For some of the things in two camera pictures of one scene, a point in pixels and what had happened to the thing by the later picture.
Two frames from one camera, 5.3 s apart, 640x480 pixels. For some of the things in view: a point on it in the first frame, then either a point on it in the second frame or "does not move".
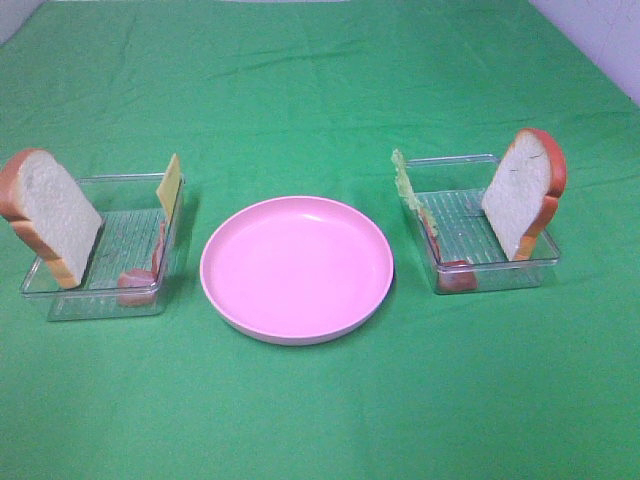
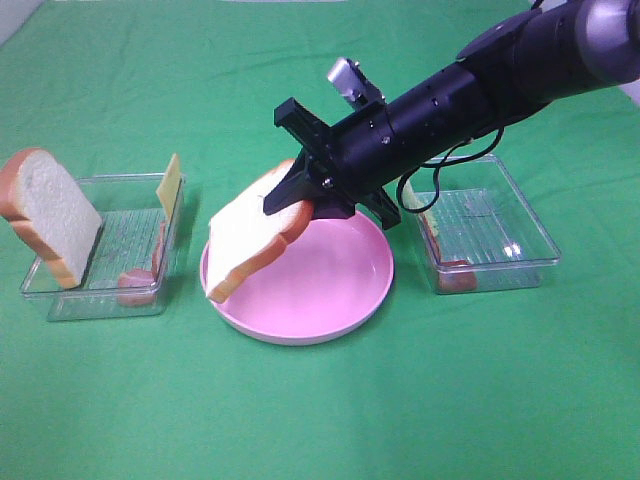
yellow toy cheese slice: x=168 y=188 does not move
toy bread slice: x=523 y=195 -> x=242 y=235
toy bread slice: x=38 y=194 does not move
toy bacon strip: x=135 y=287 does not move
